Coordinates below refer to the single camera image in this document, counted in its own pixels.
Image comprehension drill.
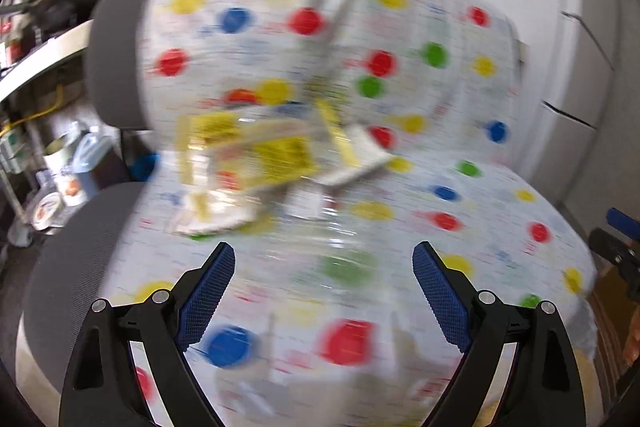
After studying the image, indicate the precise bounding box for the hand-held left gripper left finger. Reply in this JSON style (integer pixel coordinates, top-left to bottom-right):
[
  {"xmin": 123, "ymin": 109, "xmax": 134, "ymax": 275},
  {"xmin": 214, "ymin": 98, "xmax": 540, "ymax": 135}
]
[{"xmin": 59, "ymin": 242, "xmax": 237, "ymax": 427}]

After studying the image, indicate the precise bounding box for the blue cap oil jug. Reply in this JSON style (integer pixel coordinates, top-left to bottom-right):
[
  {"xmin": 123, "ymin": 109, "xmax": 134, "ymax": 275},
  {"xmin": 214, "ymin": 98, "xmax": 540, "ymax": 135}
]
[{"xmin": 72, "ymin": 126, "xmax": 120, "ymax": 204}]

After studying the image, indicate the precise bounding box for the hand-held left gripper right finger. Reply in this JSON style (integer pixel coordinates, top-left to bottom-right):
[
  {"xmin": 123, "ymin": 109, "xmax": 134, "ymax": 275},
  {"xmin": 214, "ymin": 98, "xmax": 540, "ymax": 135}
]
[{"xmin": 412, "ymin": 241, "xmax": 586, "ymax": 427}]

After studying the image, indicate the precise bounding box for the white gas meter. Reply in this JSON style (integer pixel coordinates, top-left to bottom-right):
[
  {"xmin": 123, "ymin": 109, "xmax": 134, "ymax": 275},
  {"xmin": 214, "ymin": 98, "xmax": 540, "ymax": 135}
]
[{"xmin": 0, "ymin": 127, "xmax": 27, "ymax": 174}]

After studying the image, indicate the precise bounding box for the printed tin can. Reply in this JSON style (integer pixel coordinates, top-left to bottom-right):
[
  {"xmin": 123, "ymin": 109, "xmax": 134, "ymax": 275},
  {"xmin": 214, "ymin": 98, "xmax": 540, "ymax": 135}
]
[{"xmin": 42, "ymin": 132, "xmax": 85, "ymax": 208}]

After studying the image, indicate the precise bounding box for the printed paper bowl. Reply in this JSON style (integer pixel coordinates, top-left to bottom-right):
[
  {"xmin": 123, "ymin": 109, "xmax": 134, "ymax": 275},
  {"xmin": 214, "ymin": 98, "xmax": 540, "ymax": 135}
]
[{"xmin": 29, "ymin": 194, "xmax": 67, "ymax": 229}]

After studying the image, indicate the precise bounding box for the clear plastic bag yellow label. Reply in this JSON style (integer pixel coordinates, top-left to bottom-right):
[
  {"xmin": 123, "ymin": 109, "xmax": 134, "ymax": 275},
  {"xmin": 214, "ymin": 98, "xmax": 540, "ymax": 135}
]
[{"xmin": 175, "ymin": 99, "xmax": 363, "ymax": 210}]

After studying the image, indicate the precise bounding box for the white refrigerator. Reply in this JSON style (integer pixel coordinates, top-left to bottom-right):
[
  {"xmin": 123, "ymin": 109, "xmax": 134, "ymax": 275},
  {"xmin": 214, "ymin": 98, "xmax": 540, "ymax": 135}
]
[{"xmin": 457, "ymin": 0, "xmax": 640, "ymax": 218}]

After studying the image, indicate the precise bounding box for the yellow gas pipe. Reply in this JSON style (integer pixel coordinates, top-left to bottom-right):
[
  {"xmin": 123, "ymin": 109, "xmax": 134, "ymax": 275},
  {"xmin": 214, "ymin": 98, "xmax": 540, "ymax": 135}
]
[{"xmin": 0, "ymin": 84, "xmax": 67, "ymax": 135}]

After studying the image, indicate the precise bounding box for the brown box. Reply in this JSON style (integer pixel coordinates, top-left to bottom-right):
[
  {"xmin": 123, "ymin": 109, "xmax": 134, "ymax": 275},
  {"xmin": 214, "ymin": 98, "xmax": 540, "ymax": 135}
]
[{"xmin": 594, "ymin": 264, "xmax": 633, "ymax": 380}]

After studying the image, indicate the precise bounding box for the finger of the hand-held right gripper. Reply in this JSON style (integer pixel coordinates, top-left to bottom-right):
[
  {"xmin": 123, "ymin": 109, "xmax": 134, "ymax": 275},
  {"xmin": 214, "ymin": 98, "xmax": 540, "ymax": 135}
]
[
  {"xmin": 606, "ymin": 208, "xmax": 640, "ymax": 233},
  {"xmin": 588, "ymin": 228, "xmax": 640, "ymax": 300}
]

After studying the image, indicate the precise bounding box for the blue plastic bin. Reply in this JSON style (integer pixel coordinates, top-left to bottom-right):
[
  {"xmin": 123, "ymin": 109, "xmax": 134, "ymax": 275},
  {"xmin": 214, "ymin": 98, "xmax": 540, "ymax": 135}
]
[{"xmin": 127, "ymin": 151, "xmax": 162, "ymax": 184}]

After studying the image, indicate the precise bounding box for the kitchen counter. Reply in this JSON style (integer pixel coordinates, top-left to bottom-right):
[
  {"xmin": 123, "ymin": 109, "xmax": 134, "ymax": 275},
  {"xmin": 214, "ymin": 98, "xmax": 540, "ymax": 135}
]
[{"xmin": 0, "ymin": 19, "xmax": 96, "ymax": 108}]

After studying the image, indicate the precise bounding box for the balloon print plastic sheet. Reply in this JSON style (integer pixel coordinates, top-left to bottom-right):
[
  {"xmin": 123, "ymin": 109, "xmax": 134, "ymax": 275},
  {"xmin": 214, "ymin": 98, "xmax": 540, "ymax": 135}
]
[{"xmin": 107, "ymin": 0, "xmax": 598, "ymax": 427}]

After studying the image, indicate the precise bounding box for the grey office chair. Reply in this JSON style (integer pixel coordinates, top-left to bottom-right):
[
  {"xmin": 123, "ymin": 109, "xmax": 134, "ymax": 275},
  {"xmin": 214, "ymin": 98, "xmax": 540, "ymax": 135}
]
[{"xmin": 15, "ymin": 0, "xmax": 601, "ymax": 427}]

